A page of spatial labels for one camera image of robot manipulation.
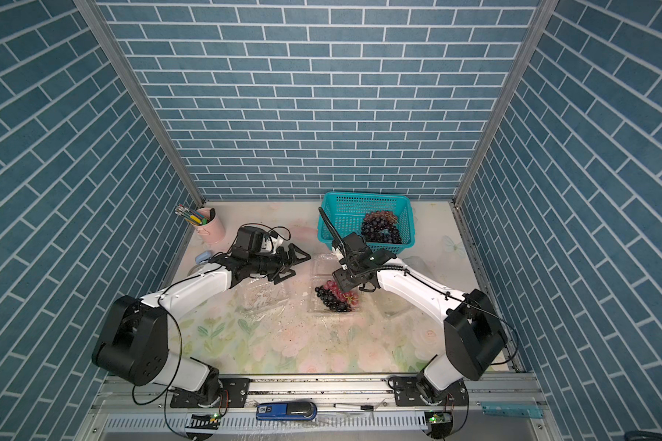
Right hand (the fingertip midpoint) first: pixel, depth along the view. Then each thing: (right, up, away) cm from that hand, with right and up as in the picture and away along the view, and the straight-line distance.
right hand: (347, 277), depth 86 cm
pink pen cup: (-50, +14, +16) cm, 54 cm away
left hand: (-11, +4, -3) cm, 12 cm away
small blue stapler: (-53, +5, +13) cm, 55 cm away
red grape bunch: (0, -6, +1) cm, 6 cm away
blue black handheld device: (-15, -29, -19) cm, 38 cm away
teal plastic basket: (+16, +19, +25) cm, 35 cm away
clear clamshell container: (-9, +1, +16) cm, 18 cm away
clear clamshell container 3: (+16, -11, +5) cm, 20 cm away
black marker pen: (+5, -32, -14) cm, 35 cm away
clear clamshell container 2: (-29, -9, +6) cm, 31 cm away
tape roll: (-53, +1, +9) cm, 54 cm away
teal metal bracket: (+44, -32, -14) cm, 56 cm away
